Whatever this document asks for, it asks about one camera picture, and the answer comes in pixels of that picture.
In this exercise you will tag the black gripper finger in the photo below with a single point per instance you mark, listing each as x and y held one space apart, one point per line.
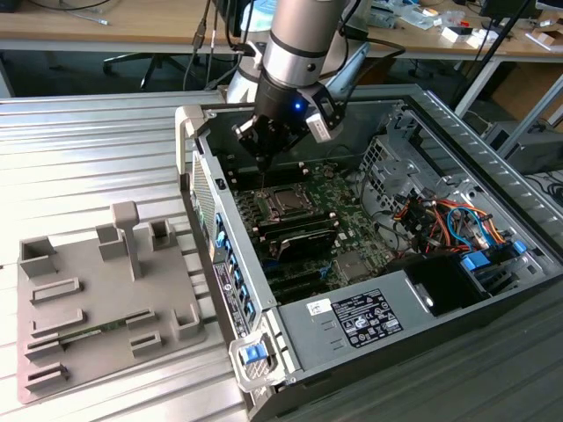
253 136
288 140

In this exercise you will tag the thin metal locking lever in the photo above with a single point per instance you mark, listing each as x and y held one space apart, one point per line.
262 182

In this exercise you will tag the silver CPU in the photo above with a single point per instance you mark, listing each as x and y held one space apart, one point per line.
288 200

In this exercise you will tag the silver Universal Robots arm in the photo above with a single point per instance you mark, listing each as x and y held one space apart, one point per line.
299 44

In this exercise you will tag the black CPU socket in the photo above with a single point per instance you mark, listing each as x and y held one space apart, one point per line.
290 214

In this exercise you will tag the grey open PC case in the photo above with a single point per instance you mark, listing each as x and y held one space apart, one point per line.
244 237

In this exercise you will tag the black graphics card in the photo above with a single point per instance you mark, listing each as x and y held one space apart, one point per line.
308 248

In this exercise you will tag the green motherboard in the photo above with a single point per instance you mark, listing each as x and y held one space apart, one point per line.
352 233

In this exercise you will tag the grey perforated drive cage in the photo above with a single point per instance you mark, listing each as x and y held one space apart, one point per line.
396 176

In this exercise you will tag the black office chair base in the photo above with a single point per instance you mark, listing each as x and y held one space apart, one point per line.
149 61

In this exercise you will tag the grey chipset heatsink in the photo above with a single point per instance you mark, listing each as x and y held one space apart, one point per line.
354 267

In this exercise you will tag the wooden desk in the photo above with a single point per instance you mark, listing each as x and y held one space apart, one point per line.
132 22

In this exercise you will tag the small white box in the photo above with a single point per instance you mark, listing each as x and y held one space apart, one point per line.
474 41
449 35

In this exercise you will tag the grey power supply unit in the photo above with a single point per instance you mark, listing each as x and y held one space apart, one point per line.
308 334

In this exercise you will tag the black rating label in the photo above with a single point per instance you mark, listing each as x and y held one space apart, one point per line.
367 318

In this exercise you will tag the black plastic air shroud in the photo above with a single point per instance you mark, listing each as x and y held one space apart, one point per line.
440 272

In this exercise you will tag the black slanted pole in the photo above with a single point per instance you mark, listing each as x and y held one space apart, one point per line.
484 63

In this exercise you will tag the grey parts rack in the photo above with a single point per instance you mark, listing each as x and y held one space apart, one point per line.
110 285

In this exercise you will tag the blue case latch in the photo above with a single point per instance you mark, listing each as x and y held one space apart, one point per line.
253 354

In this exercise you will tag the blue disk carrier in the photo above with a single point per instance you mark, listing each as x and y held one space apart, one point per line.
475 261

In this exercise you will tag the grey desktop computer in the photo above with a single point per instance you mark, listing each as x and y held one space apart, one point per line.
534 147

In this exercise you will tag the green RAM stick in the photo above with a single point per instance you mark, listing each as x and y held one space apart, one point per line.
94 331

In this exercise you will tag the blue plastic clip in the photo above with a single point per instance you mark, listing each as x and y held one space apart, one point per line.
519 247

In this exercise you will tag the brown cardboard box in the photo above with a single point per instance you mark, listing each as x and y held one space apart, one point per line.
552 39

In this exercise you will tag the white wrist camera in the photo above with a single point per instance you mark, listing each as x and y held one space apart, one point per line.
317 127

